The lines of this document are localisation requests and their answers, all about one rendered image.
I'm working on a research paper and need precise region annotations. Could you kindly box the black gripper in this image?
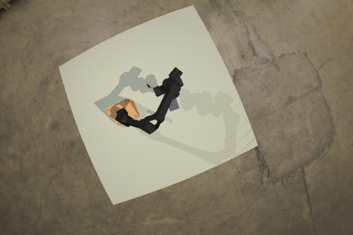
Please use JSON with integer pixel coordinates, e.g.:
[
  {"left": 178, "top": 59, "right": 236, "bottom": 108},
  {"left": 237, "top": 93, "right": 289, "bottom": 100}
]
[{"left": 153, "top": 77, "right": 184, "bottom": 96}]

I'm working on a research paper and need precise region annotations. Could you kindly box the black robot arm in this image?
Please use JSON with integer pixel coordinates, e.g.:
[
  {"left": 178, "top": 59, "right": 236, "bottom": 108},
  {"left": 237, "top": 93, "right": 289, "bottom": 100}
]
[{"left": 116, "top": 68, "right": 183, "bottom": 134}]

